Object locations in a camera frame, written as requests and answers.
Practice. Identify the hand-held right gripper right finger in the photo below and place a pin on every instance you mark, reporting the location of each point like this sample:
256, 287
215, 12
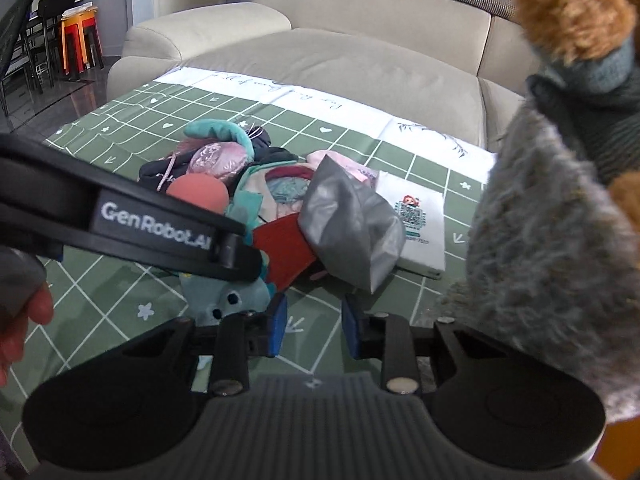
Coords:
351, 331

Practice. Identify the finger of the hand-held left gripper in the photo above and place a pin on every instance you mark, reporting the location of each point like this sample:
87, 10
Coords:
240, 259

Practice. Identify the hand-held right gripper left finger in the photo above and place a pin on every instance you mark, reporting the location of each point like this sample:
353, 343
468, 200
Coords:
276, 327

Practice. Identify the teal plush toy with eyes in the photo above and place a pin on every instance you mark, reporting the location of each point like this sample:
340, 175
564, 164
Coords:
215, 295

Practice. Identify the teal printed bag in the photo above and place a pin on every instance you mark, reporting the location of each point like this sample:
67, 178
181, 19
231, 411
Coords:
280, 187

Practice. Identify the grey shiny cloth hat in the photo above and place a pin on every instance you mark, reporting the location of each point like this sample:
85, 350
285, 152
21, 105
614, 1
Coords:
345, 220

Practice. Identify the pink cloth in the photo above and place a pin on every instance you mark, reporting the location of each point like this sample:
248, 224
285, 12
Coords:
345, 160

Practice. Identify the brown teddy bear green sweater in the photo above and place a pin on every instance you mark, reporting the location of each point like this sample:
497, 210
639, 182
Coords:
570, 10

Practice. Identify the person's left hand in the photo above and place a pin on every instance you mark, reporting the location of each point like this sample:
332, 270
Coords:
41, 306

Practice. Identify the red felt cloth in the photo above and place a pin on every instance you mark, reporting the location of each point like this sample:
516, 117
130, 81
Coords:
285, 250

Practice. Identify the coral round plush ball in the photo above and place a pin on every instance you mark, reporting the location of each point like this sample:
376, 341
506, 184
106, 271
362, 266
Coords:
197, 192

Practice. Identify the green grid mat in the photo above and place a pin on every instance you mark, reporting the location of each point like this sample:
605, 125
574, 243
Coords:
125, 125

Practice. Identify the pink sequin pouch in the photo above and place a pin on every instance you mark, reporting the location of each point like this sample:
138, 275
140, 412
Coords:
220, 157

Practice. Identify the teal curved plush toy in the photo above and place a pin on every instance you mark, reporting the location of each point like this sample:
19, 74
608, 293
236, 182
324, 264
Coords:
215, 129

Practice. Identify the white flat box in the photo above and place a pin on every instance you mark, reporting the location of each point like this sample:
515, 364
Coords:
425, 210

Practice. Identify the orange stacked stools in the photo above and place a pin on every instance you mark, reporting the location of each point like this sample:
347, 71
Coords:
80, 35

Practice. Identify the black dining chairs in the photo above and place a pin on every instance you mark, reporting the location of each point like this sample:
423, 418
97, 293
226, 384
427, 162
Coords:
47, 20

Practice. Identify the dark mesh chair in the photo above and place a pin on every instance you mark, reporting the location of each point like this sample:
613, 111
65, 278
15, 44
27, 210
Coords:
15, 25

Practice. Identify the beige sofa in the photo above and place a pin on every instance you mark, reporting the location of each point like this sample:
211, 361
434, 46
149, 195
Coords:
350, 60

